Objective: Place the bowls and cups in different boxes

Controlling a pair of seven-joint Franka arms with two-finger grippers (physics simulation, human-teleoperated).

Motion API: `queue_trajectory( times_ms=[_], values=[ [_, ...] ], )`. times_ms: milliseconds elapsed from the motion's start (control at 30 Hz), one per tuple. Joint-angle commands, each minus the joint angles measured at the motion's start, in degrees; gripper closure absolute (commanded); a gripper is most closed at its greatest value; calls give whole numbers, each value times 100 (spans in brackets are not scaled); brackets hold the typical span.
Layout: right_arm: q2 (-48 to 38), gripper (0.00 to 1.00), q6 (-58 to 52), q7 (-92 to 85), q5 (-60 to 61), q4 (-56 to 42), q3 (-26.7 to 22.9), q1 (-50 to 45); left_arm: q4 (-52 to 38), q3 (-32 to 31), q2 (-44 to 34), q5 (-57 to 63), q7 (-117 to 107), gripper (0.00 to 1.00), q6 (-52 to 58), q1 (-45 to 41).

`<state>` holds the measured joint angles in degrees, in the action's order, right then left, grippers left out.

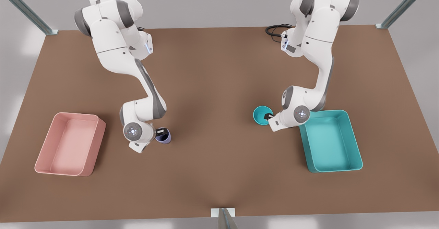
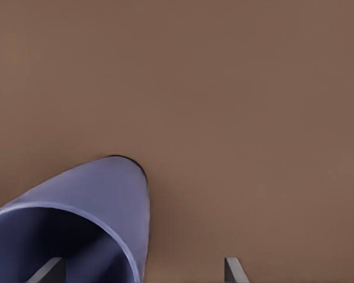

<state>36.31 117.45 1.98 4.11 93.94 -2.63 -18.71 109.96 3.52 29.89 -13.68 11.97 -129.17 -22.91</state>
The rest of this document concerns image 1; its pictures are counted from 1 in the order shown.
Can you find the purple cup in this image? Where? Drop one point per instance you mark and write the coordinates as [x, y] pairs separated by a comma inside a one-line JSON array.
[[165, 138]]

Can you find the teal bowl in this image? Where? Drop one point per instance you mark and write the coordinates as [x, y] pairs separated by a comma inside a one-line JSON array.
[[261, 114]]

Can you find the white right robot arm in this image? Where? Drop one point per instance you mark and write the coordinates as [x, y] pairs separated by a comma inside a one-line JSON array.
[[116, 47]]

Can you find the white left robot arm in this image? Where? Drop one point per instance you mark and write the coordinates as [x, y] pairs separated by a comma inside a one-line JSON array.
[[319, 40]]

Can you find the teal rectangular box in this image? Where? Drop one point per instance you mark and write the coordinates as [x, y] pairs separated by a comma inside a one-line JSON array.
[[330, 141]]

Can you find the pink rectangular box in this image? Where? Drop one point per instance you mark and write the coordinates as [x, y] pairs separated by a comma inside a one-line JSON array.
[[70, 144]]

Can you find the silver frame post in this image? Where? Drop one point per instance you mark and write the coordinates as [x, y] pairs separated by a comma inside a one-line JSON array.
[[404, 4], [25, 8], [224, 218]]

